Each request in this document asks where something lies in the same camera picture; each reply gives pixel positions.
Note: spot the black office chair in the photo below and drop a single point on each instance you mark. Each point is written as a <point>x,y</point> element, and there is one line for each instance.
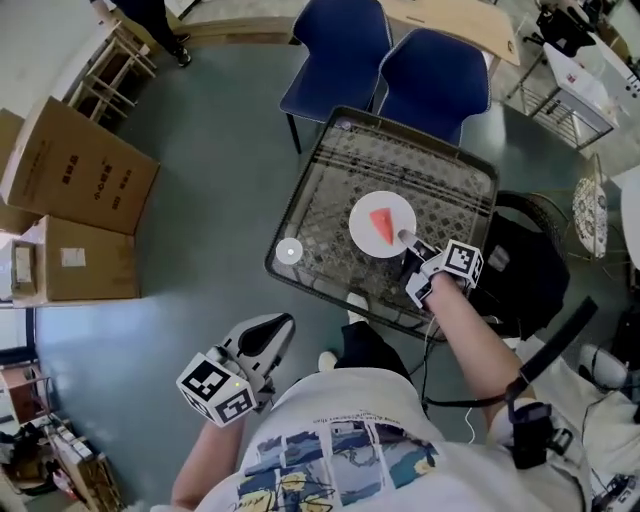
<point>565,25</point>

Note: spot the large brown cardboard box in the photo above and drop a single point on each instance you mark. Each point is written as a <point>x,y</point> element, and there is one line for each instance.
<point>80,165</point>

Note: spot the black cloth bag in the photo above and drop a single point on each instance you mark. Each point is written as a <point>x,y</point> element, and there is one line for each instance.
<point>525,270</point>

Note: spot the person's right forearm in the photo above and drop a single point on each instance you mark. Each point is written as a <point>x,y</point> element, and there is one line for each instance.
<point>475,345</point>

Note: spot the white work table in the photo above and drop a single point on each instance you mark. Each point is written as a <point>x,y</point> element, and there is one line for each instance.
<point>595,75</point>

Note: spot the white printed t-shirt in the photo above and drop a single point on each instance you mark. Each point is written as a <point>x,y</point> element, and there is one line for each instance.
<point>360,450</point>

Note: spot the light wooden table top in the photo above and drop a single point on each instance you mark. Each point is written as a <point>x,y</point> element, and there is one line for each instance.
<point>450,22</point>

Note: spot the person's left forearm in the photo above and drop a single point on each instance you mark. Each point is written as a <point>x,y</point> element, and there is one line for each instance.
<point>205,470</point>

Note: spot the person's white shoe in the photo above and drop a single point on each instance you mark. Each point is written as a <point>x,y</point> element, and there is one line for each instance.
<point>358,306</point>
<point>327,360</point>

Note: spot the labelled brown cardboard box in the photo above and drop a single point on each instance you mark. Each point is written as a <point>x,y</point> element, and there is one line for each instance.
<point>85,260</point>

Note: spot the white round plate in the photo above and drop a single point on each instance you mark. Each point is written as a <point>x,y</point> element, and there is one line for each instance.
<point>364,234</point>

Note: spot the person's black trousers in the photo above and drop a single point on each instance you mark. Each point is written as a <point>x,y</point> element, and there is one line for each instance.
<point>372,347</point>

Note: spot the light wooden stool frame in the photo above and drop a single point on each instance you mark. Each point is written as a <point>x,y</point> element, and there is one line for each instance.
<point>112,75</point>

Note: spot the cluttered wooden shelf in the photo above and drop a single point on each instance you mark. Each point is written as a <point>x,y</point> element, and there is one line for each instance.
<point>80,465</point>

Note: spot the small white round disc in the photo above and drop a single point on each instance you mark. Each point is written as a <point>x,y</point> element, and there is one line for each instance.
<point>289,250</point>

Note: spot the blue padded chair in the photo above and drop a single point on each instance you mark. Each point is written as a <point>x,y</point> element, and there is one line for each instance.
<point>435,85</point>
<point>340,55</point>

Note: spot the black wicker chair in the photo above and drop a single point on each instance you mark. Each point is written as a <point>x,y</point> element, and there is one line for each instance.
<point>545,215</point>

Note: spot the patterned round cushion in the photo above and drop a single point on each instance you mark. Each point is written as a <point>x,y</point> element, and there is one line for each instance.
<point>591,215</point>

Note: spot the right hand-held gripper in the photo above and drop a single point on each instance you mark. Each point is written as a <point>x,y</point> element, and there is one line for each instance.
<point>460,262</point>

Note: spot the red-brown storage box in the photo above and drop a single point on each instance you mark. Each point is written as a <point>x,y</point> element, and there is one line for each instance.
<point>25,395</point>

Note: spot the glass top wicker table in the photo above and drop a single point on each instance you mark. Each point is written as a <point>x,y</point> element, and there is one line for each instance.
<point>440,170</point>

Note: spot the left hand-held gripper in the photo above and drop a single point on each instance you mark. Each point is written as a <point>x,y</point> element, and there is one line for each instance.
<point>215,387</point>

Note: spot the black belt-worn device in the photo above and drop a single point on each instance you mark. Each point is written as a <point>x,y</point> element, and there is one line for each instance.
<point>532,435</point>

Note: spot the red watermelon slice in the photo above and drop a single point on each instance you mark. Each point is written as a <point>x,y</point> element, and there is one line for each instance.
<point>383,222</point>

